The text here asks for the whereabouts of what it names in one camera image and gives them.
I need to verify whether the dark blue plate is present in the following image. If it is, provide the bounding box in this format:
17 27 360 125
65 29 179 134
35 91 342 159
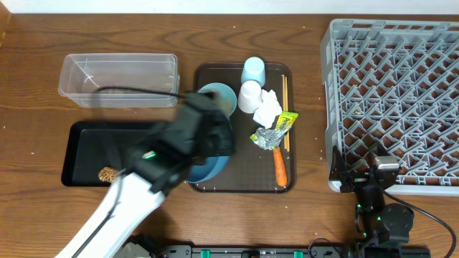
186 156 230 183

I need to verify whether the light blue bowl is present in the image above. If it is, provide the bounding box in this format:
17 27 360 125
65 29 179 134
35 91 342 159
198 82 237 112

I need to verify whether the orange carrot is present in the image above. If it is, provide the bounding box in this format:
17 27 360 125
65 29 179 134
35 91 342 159
273 148 288 187

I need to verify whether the brown mushroom food scrap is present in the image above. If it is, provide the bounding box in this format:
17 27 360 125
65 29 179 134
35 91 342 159
98 167 119 183

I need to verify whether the pile of white rice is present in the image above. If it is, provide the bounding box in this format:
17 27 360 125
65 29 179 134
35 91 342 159
220 97 235 117

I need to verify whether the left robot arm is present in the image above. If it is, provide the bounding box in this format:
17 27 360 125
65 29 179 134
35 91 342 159
58 92 235 257

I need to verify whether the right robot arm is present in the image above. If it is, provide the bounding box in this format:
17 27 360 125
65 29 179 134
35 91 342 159
328 144 414 257

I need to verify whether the grey dishwasher rack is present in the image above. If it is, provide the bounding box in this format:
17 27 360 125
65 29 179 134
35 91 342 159
320 19 458 196

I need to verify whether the pink cup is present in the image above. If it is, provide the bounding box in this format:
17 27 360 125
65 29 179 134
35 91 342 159
237 80 262 114

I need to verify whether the brown serving tray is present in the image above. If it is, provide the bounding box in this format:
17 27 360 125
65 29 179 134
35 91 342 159
190 62 297 194

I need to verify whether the crumpled aluminium foil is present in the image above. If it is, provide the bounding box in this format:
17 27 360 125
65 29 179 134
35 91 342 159
250 128 285 151

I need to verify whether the green pandan cake wrapper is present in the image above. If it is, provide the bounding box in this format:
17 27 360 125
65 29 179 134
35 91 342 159
275 111 298 133

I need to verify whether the crumpled white tissue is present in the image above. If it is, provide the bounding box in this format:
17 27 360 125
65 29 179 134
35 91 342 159
253 90 283 128

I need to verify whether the light blue cup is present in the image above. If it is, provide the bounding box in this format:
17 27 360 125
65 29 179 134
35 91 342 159
241 57 266 87

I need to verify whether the black plastic tray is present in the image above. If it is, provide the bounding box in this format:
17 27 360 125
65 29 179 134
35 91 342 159
61 120 156 187

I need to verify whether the clear plastic container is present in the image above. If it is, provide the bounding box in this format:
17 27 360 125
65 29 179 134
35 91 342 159
58 53 180 108

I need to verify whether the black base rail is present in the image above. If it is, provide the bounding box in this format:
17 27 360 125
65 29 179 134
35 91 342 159
154 245 431 258

